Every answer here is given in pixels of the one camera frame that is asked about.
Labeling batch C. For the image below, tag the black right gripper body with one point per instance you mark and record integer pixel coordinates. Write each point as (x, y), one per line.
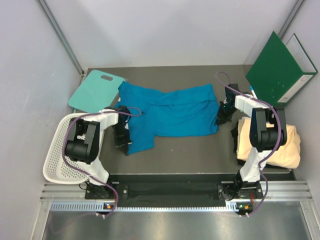
(224, 110)

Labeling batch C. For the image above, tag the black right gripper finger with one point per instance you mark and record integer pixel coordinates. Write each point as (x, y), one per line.
(218, 121)
(225, 119)

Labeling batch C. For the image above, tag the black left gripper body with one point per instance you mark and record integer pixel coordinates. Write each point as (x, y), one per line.
(121, 135)

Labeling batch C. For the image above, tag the blue t shirt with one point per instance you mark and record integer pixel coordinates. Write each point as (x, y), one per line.
(187, 112)

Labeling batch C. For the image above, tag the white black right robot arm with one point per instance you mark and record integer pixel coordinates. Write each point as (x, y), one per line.
(267, 133)

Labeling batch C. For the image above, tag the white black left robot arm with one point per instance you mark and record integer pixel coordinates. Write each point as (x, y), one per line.
(83, 143)

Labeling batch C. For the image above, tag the white blue marker pen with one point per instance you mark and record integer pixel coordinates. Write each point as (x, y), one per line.
(254, 96)

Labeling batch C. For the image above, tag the teal cutting board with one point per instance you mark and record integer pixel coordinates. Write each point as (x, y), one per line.
(96, 92)

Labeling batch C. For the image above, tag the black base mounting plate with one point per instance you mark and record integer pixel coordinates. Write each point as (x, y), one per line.
(177, 194)

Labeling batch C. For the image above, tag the white perforated plastic basket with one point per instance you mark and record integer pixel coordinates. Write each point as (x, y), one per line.
(59, 169)

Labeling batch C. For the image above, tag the green lever arch binder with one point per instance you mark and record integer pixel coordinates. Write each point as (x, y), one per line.
(281, 70)

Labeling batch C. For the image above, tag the cream folded t shirt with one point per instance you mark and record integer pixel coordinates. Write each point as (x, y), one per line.
(287, 156)

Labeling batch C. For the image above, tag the grey slotted cable duct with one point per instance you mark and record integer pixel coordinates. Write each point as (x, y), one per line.
(104, 207)

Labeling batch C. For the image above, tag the aluminium frame rail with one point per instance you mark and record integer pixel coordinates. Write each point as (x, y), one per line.
(60, 35)

